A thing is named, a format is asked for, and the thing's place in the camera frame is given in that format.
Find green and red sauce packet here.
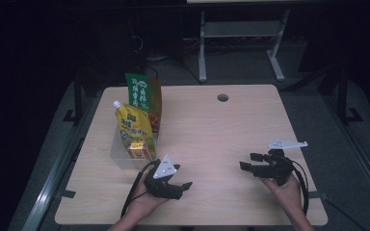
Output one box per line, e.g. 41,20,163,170
124,72,164,140

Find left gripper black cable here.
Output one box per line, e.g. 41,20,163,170
120,159,161,219

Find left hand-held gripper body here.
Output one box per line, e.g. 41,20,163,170
143,154,185,201

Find black metal stand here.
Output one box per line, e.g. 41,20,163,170
336,64,364,125
63,72,85,127

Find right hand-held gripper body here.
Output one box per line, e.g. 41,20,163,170
252,138,309,188

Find grey tape strip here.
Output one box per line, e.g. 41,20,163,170
55,190,77,199
304,191,330,201

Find aluminium rail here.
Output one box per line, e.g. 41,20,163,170
322,94,370,208
20,138,90,231

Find white metal table frame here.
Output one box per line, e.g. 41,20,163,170
198,9,291,83

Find person's left hand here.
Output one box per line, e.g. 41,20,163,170
126,181,171,223

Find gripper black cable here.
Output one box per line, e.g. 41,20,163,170
120,159,161,219
289,159,310,216

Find black floor cables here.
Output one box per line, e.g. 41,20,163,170
131,33,204,87

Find yellow spout pouch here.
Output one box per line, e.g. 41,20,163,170
112,100,158,162

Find person's right hand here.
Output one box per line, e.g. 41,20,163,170
259,174,304,219

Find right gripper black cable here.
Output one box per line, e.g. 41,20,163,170
289,159,310,216

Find clear plastic container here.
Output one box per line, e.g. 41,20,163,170
109,128,159,170

